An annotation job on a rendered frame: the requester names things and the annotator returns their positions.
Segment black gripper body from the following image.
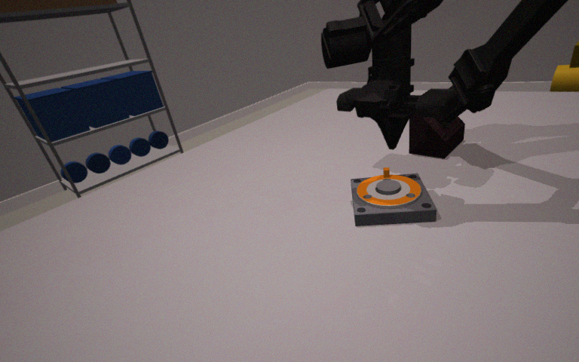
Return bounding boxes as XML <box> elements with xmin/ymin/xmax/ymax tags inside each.
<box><xmin>336</xmin><ymin>54</ymin><xmax>458</xmax><ymax>118</ymax></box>

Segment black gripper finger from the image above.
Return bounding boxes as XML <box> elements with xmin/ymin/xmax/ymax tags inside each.
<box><xmin>388</xmin><ymin>110</ymin><xmax>416</xmax><ymax>150</ymax></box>
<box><xmin>371</xmin><ymin>109</ymin><xmax>394</xmax><ymax>149</ymax></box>

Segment orange and white round plate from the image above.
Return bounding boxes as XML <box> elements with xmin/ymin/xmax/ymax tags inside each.
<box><xmin>357</xmin><ymin>167</ymin><xmax>421</xmax><ymax>209</ymax></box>

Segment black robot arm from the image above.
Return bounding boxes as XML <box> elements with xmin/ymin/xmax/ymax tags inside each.
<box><xmin>321</xmin><ymin>0</ymin><xmax>568</xmax><ymax>129</ymax></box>

